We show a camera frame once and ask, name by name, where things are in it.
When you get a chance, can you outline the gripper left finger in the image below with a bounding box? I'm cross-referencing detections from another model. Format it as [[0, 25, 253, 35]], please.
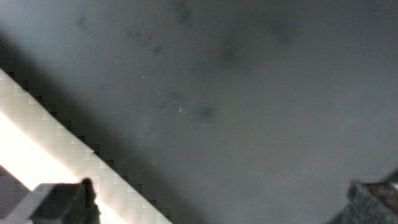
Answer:
[[0, 178, 100, 224]]

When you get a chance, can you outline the white frame wall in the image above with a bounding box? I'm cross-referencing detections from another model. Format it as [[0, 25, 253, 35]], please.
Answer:
[[0, 70, 173, 224]]

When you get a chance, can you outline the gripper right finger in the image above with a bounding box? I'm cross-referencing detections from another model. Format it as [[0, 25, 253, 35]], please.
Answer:
[[326, 170, 398, 224]]

